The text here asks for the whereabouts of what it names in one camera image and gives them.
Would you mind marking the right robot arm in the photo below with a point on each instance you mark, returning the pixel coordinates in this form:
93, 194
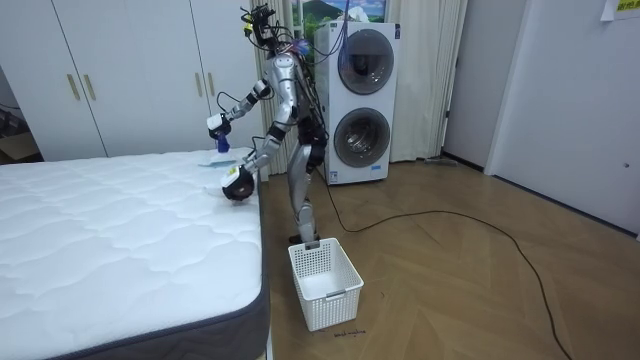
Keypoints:
247, 104

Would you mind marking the white wardrobe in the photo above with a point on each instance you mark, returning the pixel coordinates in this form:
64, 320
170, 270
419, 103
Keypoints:
135, 75

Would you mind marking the white washing machine tower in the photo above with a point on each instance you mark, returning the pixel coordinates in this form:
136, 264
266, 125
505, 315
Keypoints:
360, 100

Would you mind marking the landscape wall poster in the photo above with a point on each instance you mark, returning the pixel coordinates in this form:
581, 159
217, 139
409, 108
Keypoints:
320, 10

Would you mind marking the robot body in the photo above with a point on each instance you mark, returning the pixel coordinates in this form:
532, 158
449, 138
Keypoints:
287, 85

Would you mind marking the cardboard box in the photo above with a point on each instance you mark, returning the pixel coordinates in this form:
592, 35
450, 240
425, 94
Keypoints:
19, 146

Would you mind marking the white perforated plastic basket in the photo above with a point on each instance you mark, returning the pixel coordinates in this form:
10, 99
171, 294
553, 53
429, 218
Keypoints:
325, 290

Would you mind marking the white quilted bed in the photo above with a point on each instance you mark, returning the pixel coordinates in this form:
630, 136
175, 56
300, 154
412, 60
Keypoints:
125, 240

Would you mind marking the white door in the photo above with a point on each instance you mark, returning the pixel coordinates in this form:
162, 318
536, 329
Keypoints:
575, 110

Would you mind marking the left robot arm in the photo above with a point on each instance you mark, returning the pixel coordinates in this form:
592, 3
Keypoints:
272, 142

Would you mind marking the robot legs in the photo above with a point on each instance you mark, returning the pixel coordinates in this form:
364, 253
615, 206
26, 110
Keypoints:
300, 175

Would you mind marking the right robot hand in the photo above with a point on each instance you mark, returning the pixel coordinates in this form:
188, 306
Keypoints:
218, 125

